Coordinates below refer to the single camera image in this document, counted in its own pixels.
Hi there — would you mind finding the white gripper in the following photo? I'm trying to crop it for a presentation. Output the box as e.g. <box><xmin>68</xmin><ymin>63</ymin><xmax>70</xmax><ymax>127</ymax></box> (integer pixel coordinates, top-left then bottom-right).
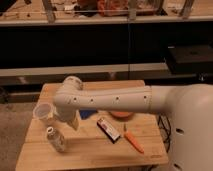
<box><xmin>53</xmin><ymin>107</ymin><xmax>79</xmax><ymax>130</ymax></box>

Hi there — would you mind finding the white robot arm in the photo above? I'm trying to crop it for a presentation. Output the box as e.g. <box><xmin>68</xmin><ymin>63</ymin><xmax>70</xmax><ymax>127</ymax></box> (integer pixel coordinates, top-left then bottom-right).
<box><xmin>53</xmin><ymin>76</ymin><xmax>213</xmax><ymax>171</ymax></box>

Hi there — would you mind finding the small clear plastic bottle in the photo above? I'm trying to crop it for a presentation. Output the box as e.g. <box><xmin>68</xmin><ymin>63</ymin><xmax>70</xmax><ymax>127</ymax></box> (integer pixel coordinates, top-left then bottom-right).
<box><xmin>46</xmin><ymin>126</ymin><xmax>66</xmax><ymax>152</ymax></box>

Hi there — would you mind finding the blue sponge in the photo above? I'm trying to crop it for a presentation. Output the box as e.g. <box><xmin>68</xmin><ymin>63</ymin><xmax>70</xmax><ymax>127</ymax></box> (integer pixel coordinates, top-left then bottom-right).
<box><xmin>79</xmin><ymin>110</ymin><xmax>96</xmax><ymax>120</ymax></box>

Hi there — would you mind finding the translucent plastic cup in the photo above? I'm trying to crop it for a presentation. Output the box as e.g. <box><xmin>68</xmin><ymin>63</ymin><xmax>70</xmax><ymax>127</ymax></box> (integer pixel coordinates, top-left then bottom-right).
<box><xmin>33</xmin><ymin>103</ymin><xmax>54</xmax><ymax>126</ymax></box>

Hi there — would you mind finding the wooden folding table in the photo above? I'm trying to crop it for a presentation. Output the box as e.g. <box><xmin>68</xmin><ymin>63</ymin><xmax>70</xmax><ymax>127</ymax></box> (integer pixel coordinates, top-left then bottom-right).
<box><xmin>15</xmin><ymin>79</ymin><xmax>170</xmax><ymax>171</ymax></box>

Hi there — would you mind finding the orange bowl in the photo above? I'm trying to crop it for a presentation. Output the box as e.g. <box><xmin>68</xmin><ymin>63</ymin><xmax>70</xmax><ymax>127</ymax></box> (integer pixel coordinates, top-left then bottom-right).
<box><xmin>109</xmin><ymin>111</ymin><xmax>133</xmax><ymax>118</ymax></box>

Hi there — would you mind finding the black rectangular box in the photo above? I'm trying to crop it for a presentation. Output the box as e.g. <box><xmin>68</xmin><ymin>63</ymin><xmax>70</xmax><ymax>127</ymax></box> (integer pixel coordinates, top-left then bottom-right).
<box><xmin>97</xmin><ymin>117</ymin><xmax>121</xmax><ymax>143</ymax></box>

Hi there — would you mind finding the orange toy carrot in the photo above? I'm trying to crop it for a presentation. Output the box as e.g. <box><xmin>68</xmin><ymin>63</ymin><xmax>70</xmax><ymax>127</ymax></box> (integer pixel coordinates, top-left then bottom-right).
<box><xmin>124</xmin><ymin>126</ymin><xmax>144</xmax><ymax>153</ymax></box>

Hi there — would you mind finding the metal shelf rack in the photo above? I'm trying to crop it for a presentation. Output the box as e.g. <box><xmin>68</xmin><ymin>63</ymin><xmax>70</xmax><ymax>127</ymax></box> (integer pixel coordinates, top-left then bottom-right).
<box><xmin>0</xmin><ymin>0</ymin><xmax>213</xmax><ymax>88</ymax></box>

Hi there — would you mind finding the black box on shelf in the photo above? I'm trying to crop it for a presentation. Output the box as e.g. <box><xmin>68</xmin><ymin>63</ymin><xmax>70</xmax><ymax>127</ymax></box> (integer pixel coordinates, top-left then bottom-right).
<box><xmin>165</xmin><ymin>45</ymin><xmax>213</xmax><ymax>74</ymax></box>

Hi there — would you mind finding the black floor cable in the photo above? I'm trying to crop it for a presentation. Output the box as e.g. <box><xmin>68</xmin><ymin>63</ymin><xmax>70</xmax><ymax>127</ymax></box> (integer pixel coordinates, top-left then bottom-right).
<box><xmin>156</xmin><ymin>114</ymin><xmax>173</xmax><ymax>154</ymax></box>

